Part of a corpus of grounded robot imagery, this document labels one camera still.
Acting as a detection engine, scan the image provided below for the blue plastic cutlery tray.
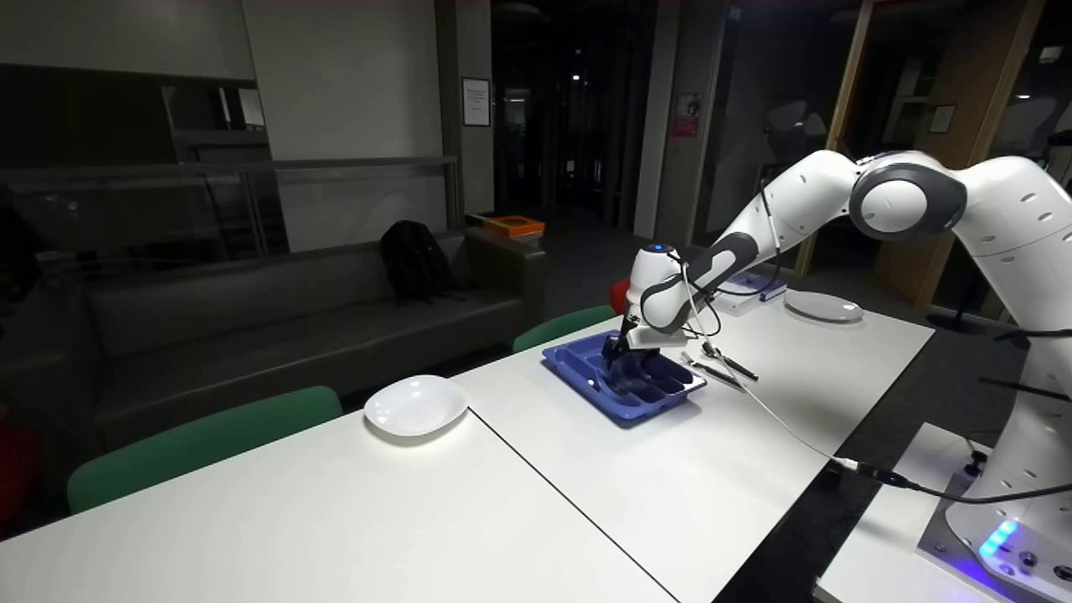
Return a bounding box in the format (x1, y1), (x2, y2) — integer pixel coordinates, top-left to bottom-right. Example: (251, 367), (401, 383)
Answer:
(544, 330), (708, 428)

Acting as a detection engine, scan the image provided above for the white oval plate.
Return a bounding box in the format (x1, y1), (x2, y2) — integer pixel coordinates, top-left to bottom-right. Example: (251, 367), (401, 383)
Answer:
(363, 375), (471, 437)

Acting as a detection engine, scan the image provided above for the wall notice sign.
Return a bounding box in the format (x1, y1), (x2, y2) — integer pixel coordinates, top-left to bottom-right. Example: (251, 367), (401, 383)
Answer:
(463, 79), (493, 128)

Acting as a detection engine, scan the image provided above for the black handled knife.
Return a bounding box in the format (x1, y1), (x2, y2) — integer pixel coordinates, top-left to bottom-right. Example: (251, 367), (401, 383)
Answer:
(684, 354), (745, 393)

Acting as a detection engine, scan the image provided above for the black backpack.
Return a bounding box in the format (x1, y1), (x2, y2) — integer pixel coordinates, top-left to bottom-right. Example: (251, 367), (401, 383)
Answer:
(378, 222), (453, 298)

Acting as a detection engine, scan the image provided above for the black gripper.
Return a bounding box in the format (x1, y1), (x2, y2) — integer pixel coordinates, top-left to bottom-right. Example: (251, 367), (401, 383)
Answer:
(605, 330), (645, 367)

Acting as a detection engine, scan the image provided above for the blue book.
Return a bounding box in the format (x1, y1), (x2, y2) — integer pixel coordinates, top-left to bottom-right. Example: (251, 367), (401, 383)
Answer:
(722, 271), (787, 301)

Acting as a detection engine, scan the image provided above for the grey sofa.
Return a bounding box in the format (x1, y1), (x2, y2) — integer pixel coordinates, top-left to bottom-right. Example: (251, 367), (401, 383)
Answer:
(0, 231), (547, 452)

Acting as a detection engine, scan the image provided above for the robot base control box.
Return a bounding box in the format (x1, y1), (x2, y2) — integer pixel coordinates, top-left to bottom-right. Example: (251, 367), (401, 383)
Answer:
(920, 473), (1072, 603)

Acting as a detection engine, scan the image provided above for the grey round plate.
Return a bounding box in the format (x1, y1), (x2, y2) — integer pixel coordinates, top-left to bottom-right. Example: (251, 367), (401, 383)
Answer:
(784, 288), (864, 323)

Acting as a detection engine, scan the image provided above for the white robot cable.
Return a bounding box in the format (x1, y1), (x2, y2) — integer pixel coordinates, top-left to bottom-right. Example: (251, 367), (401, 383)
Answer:
(696, 322), (869, 473)

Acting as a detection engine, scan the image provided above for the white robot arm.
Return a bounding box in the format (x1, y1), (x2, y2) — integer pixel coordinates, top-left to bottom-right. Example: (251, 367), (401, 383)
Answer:
(610, 151), (1072, 394)

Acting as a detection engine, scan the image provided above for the red chair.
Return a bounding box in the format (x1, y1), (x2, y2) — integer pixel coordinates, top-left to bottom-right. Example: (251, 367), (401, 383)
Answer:
(610, 278), (631, 316)

